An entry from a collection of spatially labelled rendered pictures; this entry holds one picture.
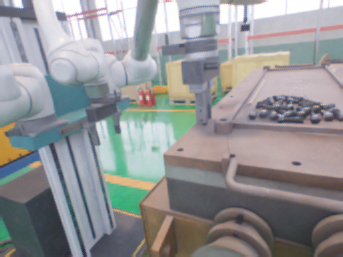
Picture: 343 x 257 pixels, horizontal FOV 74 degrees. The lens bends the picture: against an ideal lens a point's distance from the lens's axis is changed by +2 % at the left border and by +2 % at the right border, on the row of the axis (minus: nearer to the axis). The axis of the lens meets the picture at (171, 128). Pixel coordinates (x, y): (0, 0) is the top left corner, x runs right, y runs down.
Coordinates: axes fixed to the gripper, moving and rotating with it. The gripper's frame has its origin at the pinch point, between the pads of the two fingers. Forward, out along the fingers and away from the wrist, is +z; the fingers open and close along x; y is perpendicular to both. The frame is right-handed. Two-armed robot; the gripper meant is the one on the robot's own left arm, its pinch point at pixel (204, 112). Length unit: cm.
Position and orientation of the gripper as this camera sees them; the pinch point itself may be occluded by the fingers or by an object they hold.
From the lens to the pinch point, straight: 57.1
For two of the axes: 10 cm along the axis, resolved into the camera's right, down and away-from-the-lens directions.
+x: 4.4, -3.5, 8.3
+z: 1.0, 9.4, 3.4
